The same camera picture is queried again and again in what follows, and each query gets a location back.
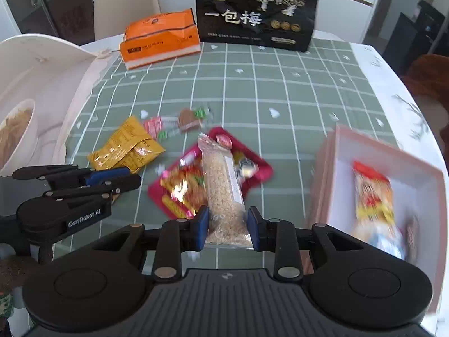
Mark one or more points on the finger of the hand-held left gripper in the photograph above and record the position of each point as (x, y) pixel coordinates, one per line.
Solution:
(105, 191)
(105, 176)

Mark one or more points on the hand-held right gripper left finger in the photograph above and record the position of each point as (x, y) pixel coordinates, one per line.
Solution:
(201, 226)

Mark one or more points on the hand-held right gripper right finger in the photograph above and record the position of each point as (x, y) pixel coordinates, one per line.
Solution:
(253, 230)

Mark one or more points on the gold snack packet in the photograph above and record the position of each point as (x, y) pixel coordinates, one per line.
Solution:
(149, 154)
(115, 147)

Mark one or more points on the clear oat bar packet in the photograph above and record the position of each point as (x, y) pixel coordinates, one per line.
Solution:
(224, 189)

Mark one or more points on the red yellow snack packet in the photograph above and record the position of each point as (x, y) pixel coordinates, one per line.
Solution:
(373, 196)

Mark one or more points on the blue white snack packet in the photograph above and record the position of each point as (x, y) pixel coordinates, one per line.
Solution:
(382, 238)

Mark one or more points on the pink cardboard box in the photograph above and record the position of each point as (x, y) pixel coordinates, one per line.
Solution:
(403, 168)

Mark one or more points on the red spicy snack packet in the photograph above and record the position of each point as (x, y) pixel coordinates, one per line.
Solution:
(182, 189)

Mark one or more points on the small shiny candy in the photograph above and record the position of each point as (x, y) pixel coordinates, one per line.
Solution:
(247, 168)

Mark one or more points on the small pink snack packet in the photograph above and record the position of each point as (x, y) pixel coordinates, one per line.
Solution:
(154, 124)

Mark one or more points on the small brown snack packet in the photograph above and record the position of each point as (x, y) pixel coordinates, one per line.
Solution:
(187, 119)

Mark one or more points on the white noodle tub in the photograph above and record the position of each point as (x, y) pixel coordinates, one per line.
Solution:
(35, 77)

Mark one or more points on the orange tissue pack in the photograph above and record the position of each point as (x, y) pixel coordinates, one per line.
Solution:
(158, 42)

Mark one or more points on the green checked tablecloth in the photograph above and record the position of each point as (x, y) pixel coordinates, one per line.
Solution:
(280, 87)

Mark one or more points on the white chair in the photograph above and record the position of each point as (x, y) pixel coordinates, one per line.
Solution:
(122, 3)

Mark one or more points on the glass door cabinet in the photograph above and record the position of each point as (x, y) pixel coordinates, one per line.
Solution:
(52, 3)

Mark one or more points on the large black snack bag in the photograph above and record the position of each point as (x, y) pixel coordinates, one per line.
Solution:
(228, 21)

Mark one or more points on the brown fuzzy chair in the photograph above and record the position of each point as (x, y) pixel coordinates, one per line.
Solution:
(431, 77)

